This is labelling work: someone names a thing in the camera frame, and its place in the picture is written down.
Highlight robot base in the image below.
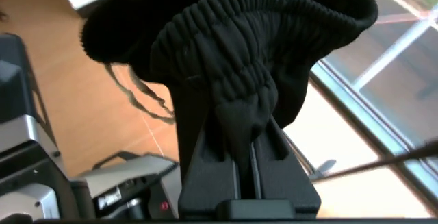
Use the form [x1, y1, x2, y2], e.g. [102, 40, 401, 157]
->
[0, 34, 181, 222]

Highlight black clothes rack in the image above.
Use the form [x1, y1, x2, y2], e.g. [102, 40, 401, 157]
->
[283, 131, 438, 184]

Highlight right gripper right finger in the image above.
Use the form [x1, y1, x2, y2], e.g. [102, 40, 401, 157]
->
[253, 116, 322, 219]

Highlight black shorts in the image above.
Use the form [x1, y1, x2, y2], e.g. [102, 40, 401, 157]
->
[64, 0, 379, 197]

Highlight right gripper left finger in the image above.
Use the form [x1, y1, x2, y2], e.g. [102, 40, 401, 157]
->
[177, 129, 240, 219]

